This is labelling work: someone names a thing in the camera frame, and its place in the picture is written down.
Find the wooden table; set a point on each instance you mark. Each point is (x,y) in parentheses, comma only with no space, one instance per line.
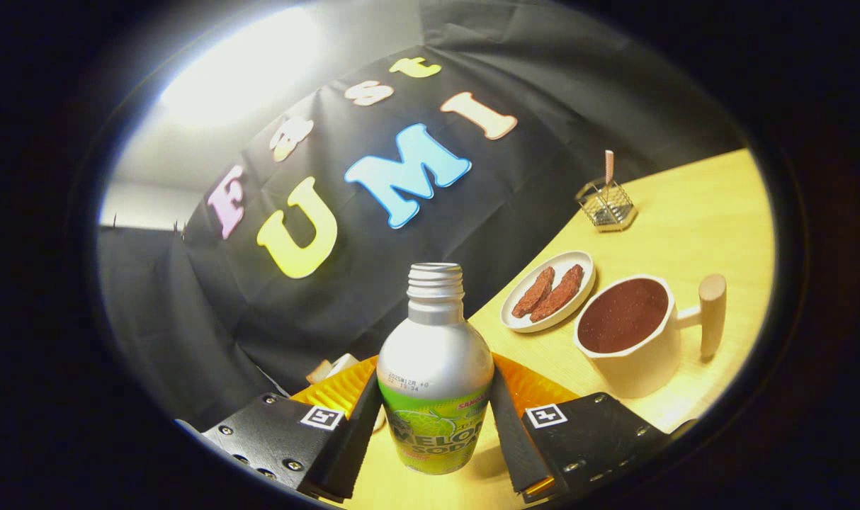
(685,212)

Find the brown sausage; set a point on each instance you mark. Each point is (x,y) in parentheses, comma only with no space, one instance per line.
(557,294)
(534,292)

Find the white toaster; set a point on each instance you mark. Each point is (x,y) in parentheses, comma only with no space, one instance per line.
(343,365)

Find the silver bottle with green label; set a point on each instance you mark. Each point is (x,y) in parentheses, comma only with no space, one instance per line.
(433,354)

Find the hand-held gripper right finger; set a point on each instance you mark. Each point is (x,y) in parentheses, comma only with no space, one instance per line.
(515,439)

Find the pink straw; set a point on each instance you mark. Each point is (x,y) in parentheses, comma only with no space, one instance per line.
(609,166)

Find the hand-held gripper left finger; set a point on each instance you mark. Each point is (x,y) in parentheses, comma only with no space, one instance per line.
(352,446)

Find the white oval plate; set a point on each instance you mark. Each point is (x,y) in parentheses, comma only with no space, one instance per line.
(516,320)

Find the toast slice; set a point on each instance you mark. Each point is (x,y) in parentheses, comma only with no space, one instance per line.
(319,372)

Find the black backdrop cloth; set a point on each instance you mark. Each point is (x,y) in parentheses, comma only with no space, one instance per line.
(189,319)

